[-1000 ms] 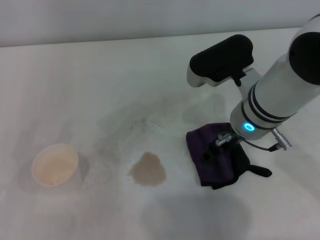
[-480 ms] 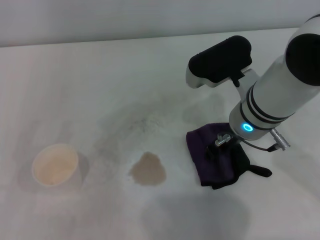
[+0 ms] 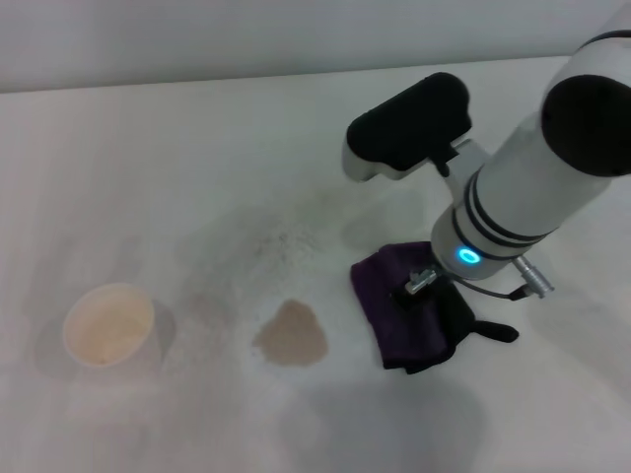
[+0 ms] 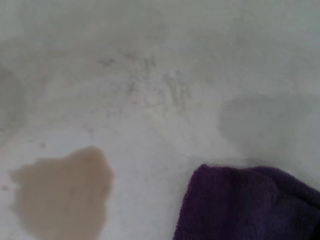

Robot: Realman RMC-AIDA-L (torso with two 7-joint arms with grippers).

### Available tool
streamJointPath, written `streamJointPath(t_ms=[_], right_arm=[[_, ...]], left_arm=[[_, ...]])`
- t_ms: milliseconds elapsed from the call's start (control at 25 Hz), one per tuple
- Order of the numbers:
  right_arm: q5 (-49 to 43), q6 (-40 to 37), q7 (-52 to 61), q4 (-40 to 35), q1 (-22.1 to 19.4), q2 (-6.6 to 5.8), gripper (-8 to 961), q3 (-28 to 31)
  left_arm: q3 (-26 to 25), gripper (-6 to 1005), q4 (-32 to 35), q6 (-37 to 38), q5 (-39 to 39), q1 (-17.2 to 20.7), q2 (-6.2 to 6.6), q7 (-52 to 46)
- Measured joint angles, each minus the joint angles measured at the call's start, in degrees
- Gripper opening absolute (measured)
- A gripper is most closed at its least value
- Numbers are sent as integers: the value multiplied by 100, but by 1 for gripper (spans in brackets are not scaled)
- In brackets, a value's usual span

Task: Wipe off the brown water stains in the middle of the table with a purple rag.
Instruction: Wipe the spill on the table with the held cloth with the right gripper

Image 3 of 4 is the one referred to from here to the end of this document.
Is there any purple black rag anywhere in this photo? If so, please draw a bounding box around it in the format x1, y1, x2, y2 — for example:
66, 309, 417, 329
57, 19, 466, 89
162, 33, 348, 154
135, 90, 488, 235
349, 240, 521, 376

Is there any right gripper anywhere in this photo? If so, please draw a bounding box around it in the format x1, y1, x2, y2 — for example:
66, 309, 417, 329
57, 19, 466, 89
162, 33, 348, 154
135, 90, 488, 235
390, 264, 441, 312

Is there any brown water stain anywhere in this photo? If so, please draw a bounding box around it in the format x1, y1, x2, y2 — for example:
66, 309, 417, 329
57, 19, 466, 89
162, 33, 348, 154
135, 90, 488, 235
251, 298, 329, 369

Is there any black white wrist camera housing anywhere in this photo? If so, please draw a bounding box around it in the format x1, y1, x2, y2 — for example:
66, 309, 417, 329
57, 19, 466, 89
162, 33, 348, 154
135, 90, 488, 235
340, 71, 474, 185

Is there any white paper cup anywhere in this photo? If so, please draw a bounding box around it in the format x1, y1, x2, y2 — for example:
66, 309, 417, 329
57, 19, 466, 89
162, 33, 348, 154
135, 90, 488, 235
61, 282, 162, 369

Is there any grey cable with metal plug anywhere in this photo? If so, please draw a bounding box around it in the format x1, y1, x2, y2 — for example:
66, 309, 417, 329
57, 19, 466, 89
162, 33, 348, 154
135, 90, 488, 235
456, 255, 555, 301

